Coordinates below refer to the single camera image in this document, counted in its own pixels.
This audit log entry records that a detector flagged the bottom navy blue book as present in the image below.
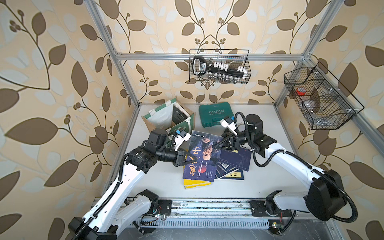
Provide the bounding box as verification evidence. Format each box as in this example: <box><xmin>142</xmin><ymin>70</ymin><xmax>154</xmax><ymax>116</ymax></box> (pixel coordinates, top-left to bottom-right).
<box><xmin>215</xmin><ymin>163</ymin><xmax>245</xmax><ymax>181</ymax></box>

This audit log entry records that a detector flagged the back black wire basket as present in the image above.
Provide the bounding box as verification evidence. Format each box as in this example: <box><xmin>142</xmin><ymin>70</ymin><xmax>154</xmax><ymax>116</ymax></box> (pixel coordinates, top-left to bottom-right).
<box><xmin>189</xmin><ymin>48</ymin><xmax>252</xmax><ymax>85</ymax></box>

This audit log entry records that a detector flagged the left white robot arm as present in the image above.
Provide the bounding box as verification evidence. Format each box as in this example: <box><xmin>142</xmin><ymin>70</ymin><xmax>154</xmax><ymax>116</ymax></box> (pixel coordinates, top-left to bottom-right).
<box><xmin>68</xmin><ymin>129</ymin><xmax>197</xmax><ymax>240</ymax></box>

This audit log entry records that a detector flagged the red tape roll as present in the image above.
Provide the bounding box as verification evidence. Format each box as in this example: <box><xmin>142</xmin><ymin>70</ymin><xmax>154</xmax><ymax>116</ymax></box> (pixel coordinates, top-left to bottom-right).
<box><xmin>296</xmin><ymin>87</ymin><xmax>307</xmax><ymax>97</ymax></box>

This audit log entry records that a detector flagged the green plastic tool case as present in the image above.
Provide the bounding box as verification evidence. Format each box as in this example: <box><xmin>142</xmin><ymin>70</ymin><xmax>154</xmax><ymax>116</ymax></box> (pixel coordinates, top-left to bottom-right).
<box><xmin>199</xmin><ymin>102</ymin><xmax>234</xmax><ymax>128</ymax></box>

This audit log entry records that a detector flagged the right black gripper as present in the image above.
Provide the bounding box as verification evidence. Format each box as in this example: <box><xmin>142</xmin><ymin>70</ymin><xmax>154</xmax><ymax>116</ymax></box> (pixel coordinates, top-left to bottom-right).
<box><xmin>212</xmin><ymin>131</ymin><xmax>254</xmax><ymax>152</ymax></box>

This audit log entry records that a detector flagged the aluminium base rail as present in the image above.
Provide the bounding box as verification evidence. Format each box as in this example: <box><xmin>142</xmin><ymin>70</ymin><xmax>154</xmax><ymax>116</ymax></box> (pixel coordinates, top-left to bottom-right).
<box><xmin>87</xmin><ymin>197</ymin><xmax>337</xmax><ymax>230</ymax></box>

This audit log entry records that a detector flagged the tan book black cover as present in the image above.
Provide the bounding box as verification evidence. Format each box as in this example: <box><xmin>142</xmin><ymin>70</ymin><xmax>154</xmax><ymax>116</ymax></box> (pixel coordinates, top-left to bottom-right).
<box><xmin>172</xmin><ymin>103</ymin><xmax>191</xmax><ymax>125</ymax></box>

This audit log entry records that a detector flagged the black socket set holder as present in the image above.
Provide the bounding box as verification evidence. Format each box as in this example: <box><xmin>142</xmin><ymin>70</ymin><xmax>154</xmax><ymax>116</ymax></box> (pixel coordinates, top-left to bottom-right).
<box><xmin>189</xmin><ymin>55</ymin><xmax>252</xmax><ymax>79</ymax></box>

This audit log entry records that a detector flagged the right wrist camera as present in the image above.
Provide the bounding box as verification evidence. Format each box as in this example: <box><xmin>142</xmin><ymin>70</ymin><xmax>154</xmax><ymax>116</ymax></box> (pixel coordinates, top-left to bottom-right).
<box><xmin>220</xmin><ymin>117</ymin><xmax>238</xmax><ymax>136</ymax></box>

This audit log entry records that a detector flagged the yellow cartoon book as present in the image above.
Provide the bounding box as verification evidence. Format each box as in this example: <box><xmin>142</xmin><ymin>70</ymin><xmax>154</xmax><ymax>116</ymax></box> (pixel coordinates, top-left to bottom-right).
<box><xmin>183</xmin><ymin>179</ymin><xmax>212</xmax><ymax>189</ymax></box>

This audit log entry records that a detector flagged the top navy blue book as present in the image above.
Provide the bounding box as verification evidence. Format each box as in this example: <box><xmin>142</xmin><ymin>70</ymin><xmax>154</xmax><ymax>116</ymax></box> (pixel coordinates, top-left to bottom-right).
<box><xmin>219</xmin><ymin>148</ymin><xmax>252</xmax><ymax>172</ymax></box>

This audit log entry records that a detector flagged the navy blue book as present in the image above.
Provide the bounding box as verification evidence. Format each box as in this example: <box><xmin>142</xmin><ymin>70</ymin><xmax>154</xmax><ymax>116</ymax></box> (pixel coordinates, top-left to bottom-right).
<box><xmin>219</xmin><ymin>148</ymin><xmax>252</xmax><ymax>172</ymax></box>
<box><xmin>215</xmin><ymin>163</ymin><xmax>245</xmax><ymax>181</ymax></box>

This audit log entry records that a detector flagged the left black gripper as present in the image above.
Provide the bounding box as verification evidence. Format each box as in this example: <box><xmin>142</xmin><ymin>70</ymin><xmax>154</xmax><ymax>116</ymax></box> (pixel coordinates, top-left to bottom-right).
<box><xmin>154</xmin><ymin>146</ymin><xmax>197</xmax><ymax>168</ymax></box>

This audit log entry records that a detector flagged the side black wire basket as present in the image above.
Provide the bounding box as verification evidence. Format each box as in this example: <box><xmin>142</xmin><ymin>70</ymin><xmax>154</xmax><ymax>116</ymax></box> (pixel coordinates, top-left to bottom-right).
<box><xmin>284</xmin><ymin>62</ymin><xmax>364</xmax><ymax>130</ymax></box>

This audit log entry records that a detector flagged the dark purple illustrated book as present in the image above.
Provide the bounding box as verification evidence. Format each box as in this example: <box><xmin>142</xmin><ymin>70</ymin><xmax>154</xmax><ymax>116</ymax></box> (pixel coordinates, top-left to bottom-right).
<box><xmin>183</xmin><ymin>131</ymin><xmax>223</xmax><ymax>182</ymax></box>

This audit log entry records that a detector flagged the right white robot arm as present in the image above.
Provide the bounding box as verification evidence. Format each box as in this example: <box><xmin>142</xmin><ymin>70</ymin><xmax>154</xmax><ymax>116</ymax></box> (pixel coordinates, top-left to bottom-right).
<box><xmin>215</xmin><ymin>112</ymin><xmax>358</xmax><ymax>223</ymax></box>

